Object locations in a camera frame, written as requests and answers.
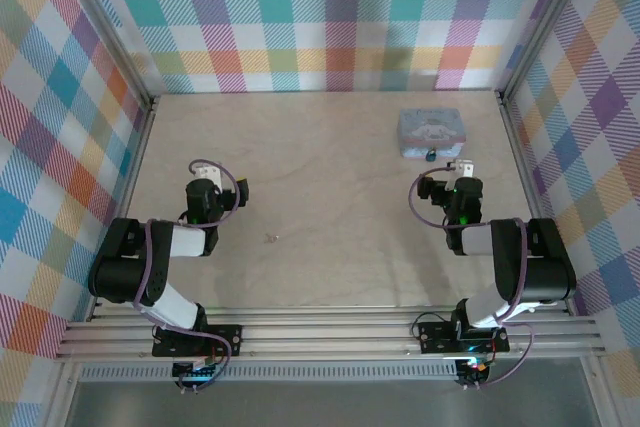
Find pale blue cartoon tin box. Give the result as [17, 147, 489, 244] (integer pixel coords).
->
[396, 107, 466, 161]

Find right controller circuit board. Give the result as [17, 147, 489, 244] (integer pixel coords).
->
[455, 356, 494, 388]

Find controller circuit board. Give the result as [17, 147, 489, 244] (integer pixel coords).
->
[455, 356, 494, 388]
[172, 359, 221, 388]

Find left controller circuit board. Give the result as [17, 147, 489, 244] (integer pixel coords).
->
[172, 359, 221, 388]

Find grey metal panel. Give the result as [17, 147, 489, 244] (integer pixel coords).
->
[64, 380, 601, 427]

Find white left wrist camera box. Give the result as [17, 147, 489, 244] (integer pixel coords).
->
[192, 160, 224, 182]

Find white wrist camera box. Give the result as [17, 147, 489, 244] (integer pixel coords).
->
[446, 158, 476, 181]
[192, 160, 224, 182]

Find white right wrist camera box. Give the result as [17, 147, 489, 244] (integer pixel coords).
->
[446, 158, 476, 181]

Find aluminium side rail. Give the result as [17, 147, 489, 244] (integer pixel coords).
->
[87, 95, 159, 323]
[494, 91, 576, 316]

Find thin black wire loop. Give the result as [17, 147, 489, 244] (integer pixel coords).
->
[410, 315, 451, 343]

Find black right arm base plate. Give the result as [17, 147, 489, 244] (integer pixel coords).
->
[417, 320, 510, 354]

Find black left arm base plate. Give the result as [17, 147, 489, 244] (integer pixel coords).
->
[151, 324, 244, 359]

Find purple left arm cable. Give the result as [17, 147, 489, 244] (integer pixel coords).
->
[132, 158, 240, 391]

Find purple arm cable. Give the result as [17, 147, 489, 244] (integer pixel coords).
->
[132, 158, 240, 391]
[408, 165, 535, 391]

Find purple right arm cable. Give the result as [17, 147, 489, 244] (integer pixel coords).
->
[408, 165, 535, 391]

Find aluminium frame rails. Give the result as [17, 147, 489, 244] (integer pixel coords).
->
[53, 304, 607, 363]

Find grey slotted cable duct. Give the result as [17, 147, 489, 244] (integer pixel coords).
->
[79, 365, 459, 382]

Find aluminium corner post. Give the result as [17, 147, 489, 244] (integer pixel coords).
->
[498, 0, 602, 104]
[47, 0, 157, 109]

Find aluminium frame leg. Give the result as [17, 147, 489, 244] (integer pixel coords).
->
[582, 354, 624, 427]
[44, 361, 84, 427]

